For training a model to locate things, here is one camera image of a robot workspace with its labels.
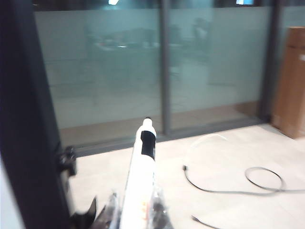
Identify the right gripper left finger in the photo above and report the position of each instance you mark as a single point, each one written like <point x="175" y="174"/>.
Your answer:
<point x="112" y="214"/>

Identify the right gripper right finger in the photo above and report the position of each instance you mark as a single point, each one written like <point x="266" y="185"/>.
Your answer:
<point x="159" y="212"/>

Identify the white whiteboard marker pen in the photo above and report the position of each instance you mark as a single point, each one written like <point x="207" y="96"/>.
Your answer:
<point x="140" y="181"/>

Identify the black stand knob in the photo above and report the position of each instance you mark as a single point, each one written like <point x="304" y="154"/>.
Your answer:
<point x="66" y="158"/>

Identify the brown cardboard box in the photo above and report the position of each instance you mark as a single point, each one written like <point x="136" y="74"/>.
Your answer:
<point x="289" y="83"/>

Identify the dark glass partition post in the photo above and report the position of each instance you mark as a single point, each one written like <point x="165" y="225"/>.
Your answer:
<point x="165" y="71"/>
<point x="271" y="59"/>

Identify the black whiteboard stand post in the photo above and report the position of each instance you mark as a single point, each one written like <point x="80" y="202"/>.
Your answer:
<point x="23" y="95"/>

